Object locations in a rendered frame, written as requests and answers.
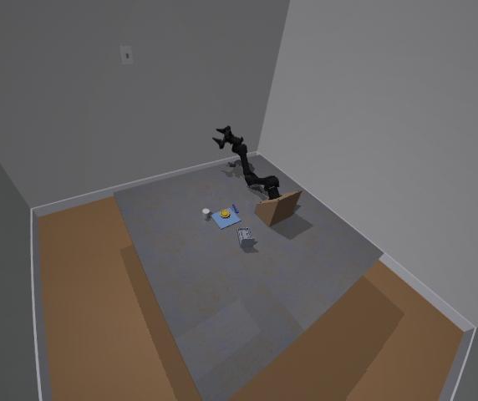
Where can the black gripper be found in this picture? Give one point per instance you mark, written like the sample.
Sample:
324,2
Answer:
221,143

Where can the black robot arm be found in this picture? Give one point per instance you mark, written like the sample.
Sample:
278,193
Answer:
268,182

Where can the light blue square mat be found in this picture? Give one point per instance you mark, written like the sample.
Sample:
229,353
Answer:
224,222

